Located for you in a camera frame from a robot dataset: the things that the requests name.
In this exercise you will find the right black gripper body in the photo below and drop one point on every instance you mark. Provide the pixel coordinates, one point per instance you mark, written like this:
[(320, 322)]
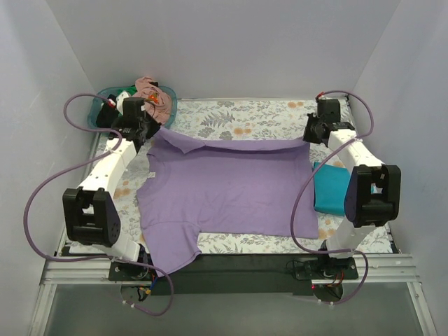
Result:
[(311, 129)]

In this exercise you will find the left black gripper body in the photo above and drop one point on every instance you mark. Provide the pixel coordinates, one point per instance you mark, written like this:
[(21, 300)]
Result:
[(146, 127)]

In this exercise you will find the purple t shirt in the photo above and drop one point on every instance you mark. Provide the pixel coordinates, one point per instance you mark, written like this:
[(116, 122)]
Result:
[(256, 187)]

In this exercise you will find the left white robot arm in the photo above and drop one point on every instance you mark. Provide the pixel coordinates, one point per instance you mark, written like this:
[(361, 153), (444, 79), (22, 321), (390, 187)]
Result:
[(90, 214)]

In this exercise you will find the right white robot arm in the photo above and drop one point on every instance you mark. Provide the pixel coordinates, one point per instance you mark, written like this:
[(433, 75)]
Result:
[(373, 193)]

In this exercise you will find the pink crumpled shirt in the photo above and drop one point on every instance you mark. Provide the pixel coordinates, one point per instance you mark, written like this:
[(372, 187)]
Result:
[(158, 104)]

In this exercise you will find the black shirt in basket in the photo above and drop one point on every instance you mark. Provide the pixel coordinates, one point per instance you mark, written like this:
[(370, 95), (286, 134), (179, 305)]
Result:
[(107, 113)]

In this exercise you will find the green shirt in basket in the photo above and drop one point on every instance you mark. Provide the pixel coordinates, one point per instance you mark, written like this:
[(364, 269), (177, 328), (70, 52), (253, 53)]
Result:
[(131, 90)]

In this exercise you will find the floral patterned table mat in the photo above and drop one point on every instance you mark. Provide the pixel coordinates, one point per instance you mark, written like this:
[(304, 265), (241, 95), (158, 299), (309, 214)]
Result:
[(237, 120)]

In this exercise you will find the folded teal t shirt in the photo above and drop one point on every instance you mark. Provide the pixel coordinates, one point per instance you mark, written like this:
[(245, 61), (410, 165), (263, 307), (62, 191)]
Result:
[(330, 188)]

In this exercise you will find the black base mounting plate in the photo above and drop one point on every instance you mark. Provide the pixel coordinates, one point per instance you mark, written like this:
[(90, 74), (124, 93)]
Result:
[(261, 273)]

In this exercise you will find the aluminium frame rail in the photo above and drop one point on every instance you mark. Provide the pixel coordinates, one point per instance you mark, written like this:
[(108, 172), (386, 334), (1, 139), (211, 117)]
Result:
[(376, 268)]

